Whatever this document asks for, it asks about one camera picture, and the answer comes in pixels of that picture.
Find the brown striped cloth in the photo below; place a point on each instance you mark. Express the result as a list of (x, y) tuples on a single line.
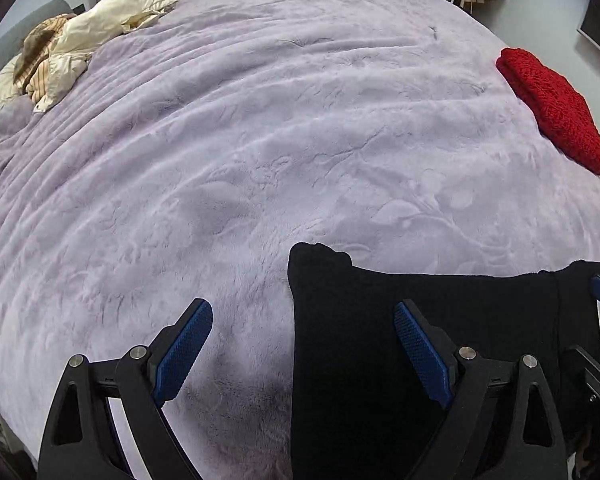
[(35, 42)]

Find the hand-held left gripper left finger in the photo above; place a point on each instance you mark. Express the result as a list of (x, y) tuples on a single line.
[(185, 350)]

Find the black pants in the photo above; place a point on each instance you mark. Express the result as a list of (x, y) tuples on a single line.
[(360, 385)]

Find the red knitted sweater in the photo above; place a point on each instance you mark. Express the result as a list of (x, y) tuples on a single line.
[(555, 105)]

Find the lilac plush blanket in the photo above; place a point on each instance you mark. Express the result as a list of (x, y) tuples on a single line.
[(230, 160)]

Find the cream crumpled quilt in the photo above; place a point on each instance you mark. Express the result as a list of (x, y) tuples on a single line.
[(120, 10)]

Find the grey headboard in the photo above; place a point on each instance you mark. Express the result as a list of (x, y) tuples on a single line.
[(7, 45)]

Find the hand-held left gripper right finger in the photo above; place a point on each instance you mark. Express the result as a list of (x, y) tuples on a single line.
[(422, 350)]

